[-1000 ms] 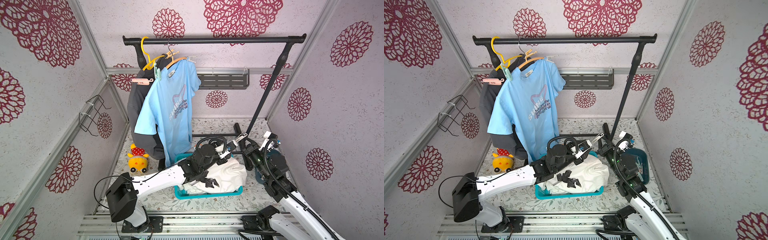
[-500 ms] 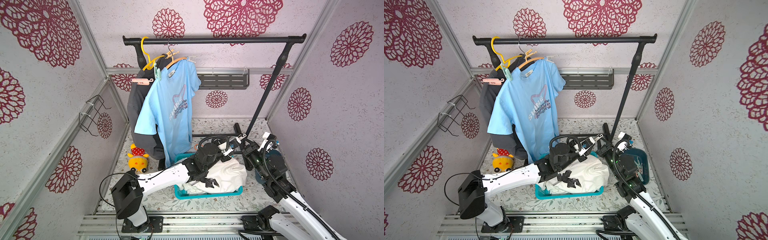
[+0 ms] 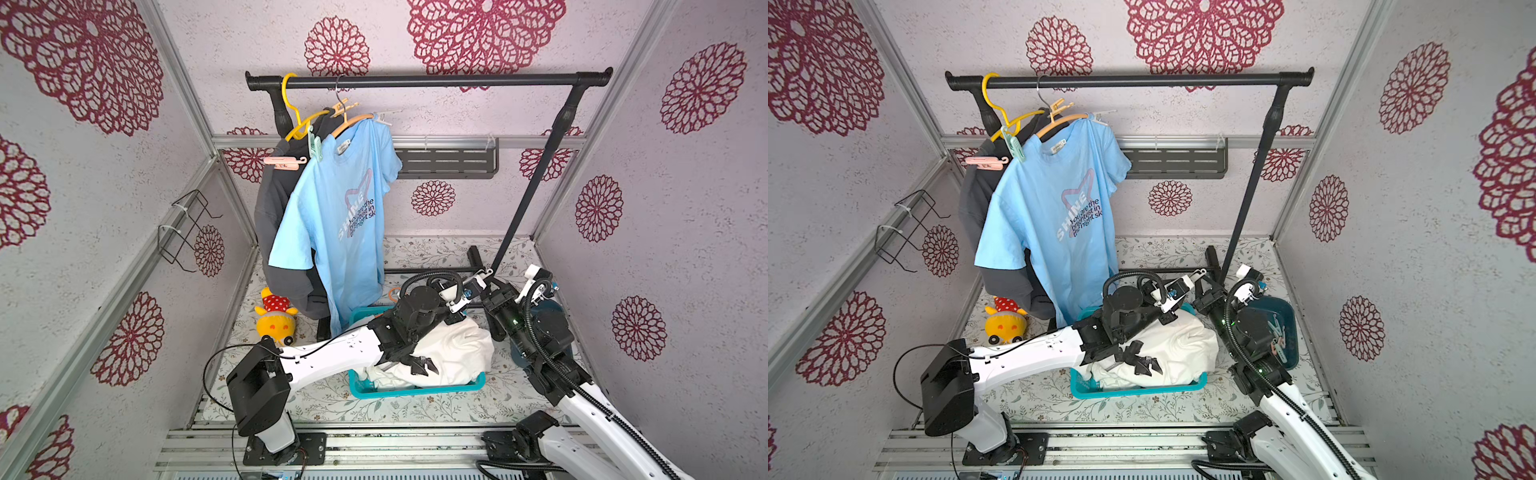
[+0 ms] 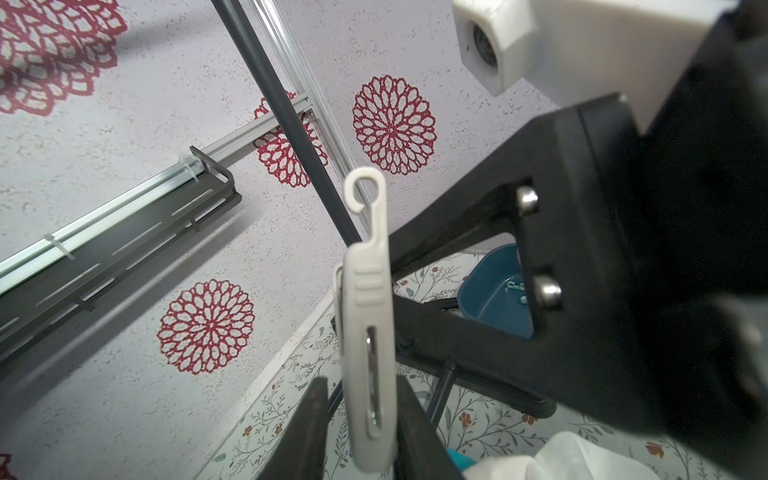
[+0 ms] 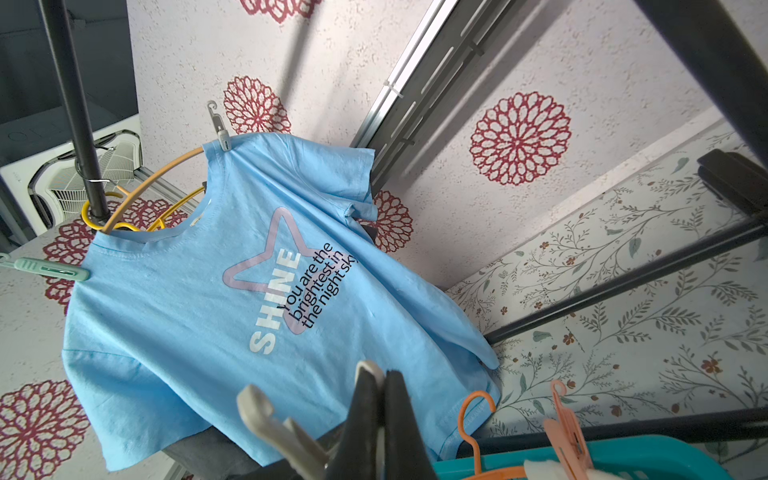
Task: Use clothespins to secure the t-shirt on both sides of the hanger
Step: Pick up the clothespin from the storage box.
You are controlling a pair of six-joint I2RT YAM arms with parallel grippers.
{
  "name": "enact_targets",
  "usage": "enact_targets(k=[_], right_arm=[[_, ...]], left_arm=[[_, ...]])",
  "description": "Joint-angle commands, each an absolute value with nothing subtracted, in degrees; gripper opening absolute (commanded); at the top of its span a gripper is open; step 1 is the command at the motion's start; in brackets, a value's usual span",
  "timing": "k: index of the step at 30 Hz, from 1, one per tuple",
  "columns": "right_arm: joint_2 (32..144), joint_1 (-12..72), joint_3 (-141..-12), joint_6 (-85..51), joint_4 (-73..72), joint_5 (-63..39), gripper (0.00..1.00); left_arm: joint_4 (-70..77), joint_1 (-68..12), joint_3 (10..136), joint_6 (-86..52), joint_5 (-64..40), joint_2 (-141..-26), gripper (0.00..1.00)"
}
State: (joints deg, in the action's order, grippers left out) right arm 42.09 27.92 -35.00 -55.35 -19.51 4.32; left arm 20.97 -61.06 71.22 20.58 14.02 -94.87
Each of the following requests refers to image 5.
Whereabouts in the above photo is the light blue garment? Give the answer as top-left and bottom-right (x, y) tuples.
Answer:
(62, 133), (500, 471)

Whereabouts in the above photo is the mint green clothespin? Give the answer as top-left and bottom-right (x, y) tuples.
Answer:
(1, 253), (90, 282)

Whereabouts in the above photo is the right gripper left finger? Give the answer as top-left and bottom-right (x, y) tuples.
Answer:
(326, 365), (384, 479)

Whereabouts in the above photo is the white ceiling air vent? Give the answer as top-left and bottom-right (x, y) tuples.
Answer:
(1, 115), (142, 235)

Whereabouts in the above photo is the black clothes rack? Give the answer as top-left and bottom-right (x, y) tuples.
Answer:
(37, 0), (768, 460)

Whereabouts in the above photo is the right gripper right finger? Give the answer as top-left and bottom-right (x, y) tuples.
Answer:
(383, 370), (438, 480)

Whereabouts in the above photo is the wooden hanger metal hook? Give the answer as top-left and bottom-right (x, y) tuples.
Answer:
(80, 147), (205, 234)

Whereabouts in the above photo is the orange plastic hanger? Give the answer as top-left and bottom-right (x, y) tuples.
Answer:
(457, 391), (529, 480)

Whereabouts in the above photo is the grey clothespin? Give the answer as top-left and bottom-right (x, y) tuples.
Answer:
(206, 100), (232, 151)

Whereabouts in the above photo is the teal laundry basket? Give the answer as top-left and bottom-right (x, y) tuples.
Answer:
(433, 435), (732, 479)

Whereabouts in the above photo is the white clothespin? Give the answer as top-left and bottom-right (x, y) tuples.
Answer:
(237, 360), (384, 479)

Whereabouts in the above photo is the yellow plastic hanger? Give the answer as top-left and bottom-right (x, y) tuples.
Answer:
(115, 186), (205, 232)

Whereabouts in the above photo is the dark grey t-shirt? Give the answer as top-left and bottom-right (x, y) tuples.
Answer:
(163, 427), (302, 479)

